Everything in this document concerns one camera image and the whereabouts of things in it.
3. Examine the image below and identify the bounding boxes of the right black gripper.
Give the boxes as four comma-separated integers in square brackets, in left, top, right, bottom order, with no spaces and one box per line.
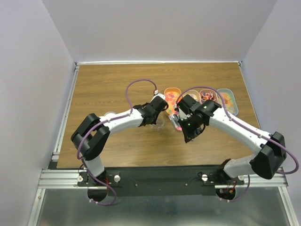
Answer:
[177,114,203,143]

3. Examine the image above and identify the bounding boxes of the clear glass jar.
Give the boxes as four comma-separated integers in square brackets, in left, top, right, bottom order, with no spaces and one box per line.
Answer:
[150,115,165,131]

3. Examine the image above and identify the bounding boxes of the silver metal scoop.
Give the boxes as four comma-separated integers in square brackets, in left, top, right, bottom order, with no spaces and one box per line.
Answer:
[168,114,182,131]

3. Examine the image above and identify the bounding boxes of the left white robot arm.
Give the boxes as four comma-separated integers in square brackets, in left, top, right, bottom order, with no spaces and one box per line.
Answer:
[71,93,168,186]

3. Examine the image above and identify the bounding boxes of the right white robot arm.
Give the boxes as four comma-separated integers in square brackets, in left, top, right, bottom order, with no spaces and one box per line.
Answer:
[176,95,286,185]

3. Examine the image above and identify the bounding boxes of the orange tray star candies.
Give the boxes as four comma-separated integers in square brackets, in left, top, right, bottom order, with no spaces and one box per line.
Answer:
[164,88,181,115]

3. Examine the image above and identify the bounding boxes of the blue tray popsicle candies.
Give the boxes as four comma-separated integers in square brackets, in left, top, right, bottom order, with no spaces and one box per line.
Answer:
[218,89,238,116]

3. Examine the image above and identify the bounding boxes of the beige tray swirl lollipops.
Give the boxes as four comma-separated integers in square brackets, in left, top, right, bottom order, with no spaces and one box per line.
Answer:
[183,89,200,102]

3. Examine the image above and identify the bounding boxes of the pink tray round lollipops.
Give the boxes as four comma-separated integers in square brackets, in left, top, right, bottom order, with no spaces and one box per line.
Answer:
[199,89,218,103]

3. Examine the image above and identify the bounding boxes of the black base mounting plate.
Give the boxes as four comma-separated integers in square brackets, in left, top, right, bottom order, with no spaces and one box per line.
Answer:
[77,166,250,197]

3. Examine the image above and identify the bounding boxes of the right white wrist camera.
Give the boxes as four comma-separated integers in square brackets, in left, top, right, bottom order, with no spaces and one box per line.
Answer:
[178,108,189,121]

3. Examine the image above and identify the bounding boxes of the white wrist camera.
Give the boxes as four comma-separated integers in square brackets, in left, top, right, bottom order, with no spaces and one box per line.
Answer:
[152,89,166,100]
[178,108,189,121]

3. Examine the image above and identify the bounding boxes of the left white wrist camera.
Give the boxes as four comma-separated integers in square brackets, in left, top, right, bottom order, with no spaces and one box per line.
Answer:
[152,89,166,100]

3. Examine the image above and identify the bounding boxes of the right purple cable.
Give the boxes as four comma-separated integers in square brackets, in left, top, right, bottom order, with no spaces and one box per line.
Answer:
[175,86,300,203]

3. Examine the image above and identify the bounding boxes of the purple cable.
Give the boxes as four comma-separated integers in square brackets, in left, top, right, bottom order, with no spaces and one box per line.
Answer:
[175,86,300,203]
[77,79,158,205]

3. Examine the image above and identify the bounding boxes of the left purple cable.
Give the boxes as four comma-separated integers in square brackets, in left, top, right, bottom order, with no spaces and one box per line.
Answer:
[77,79,158,205]

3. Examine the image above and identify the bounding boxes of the aluminium frame rail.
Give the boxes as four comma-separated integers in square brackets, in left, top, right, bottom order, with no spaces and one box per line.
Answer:
[38,169,106,190]

